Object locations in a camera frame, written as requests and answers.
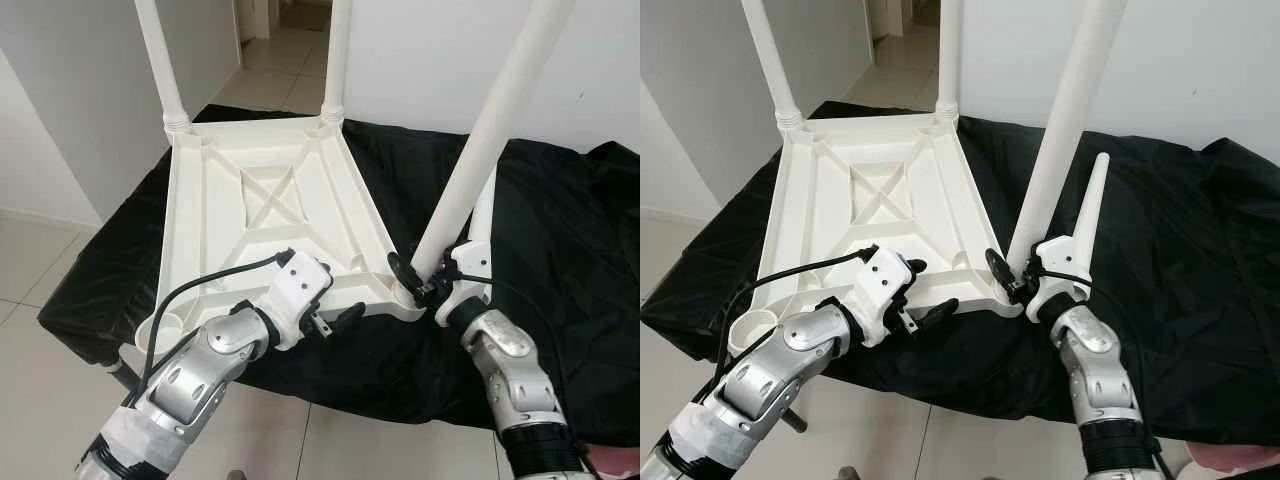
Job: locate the white plastic table top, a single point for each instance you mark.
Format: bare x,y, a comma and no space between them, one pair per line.
800,250
200,250

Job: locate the white door frame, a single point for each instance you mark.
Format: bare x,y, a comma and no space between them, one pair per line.
260,15
890,15

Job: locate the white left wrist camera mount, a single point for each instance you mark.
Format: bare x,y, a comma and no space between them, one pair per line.
885,280
300,285

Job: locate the white plastic table leg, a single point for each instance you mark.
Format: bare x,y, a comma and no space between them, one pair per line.
162,60
483,215
494,120
339,50
950,50
1068,120
772,60
1092,205

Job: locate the pink cushion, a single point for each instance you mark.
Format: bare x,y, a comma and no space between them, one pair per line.
615,460
1235,458

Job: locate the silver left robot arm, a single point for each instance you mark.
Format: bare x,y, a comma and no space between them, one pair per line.
770,380
180,390

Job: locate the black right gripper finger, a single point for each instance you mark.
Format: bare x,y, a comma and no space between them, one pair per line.
406,274
1002,269

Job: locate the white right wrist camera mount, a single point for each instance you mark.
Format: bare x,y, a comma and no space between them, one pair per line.
470,265
1065,260

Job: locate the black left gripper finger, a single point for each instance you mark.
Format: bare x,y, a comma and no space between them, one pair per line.
939,305
350,309
940,314
351,318

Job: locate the black cloth table cover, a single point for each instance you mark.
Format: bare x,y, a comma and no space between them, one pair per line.
1180,300
560,300

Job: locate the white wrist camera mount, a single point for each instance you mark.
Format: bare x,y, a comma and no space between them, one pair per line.
885,280
470,265
300,285
1065,260

